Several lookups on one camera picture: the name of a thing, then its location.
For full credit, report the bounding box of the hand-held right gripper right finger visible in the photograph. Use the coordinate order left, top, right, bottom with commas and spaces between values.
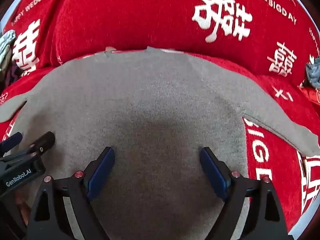
199, 147, 290, 240

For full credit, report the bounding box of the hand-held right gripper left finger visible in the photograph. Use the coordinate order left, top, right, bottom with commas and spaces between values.
26, 147, 115, 240

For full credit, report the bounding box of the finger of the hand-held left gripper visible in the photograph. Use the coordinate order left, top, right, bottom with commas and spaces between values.
28, 131, 56, 156
0, 132, 23, 157

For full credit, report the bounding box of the grey knit sweater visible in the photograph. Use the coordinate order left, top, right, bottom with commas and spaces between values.
0, 46, 320, 240

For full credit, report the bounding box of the dark patterned cloth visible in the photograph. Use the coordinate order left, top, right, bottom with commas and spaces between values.
0, 65, 24, 90

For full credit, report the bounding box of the blue-grey crumpled cloth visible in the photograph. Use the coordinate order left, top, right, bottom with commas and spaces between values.
0, 29, 17, 72
305, 56, 320, 89

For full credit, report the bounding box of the red glossy fabric item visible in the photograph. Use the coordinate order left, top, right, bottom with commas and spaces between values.
299, 80, 320, 105

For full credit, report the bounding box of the red printed sofa cover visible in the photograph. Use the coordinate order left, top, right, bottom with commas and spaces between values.
0, 0, 320, 238

